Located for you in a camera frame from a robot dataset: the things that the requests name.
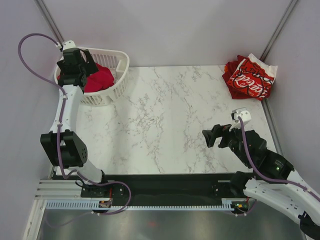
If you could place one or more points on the crimson red t shirt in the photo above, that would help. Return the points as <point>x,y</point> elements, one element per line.
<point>100,80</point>

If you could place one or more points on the aluminium frame rail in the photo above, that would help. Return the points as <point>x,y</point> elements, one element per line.
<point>58,190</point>

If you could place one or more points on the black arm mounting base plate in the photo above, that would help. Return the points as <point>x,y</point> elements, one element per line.
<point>167,189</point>

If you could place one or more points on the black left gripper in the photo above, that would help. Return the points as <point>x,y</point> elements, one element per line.
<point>91,67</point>

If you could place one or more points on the white slotted cable duct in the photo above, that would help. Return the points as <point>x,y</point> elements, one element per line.
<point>98,205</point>

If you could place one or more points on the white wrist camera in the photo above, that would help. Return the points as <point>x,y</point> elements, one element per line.
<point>240,117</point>
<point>66,45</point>

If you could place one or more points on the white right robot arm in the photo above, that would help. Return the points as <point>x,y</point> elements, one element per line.
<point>275,182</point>

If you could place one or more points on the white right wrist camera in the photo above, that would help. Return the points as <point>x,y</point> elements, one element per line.
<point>240,117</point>

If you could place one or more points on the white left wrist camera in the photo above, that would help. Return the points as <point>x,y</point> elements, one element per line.
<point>66,45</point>

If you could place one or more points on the red coca-cola print shirt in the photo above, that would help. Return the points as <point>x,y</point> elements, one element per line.
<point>254,78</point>

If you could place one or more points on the white plastic laundry basket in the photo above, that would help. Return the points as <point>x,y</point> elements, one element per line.
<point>118,63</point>

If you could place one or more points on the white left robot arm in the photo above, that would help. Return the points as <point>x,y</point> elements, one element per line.
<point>63,147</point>

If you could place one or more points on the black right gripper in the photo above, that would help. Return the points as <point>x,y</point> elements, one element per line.
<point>218,130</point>

